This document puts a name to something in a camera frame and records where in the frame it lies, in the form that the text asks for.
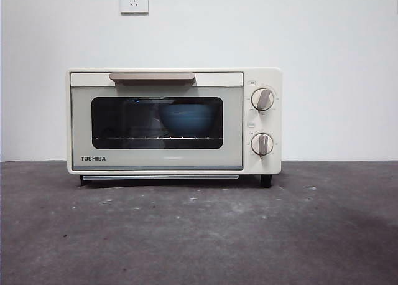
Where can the cream oven control knob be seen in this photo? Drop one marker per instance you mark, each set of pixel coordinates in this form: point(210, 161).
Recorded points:
point(262, 144)
point(263, 99)

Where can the blue ribbed bowl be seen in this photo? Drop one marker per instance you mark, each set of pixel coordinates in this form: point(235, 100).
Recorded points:
point(188, 120)

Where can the white wall power socket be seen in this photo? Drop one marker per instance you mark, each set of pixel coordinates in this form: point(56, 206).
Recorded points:
point(134, 0)

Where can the cream Toshiba toaster oven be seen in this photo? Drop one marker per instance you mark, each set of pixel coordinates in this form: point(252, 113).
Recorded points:
point(277, 126)

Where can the cream glass oven door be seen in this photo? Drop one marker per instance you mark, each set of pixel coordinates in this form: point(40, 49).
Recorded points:
point(155, 159)

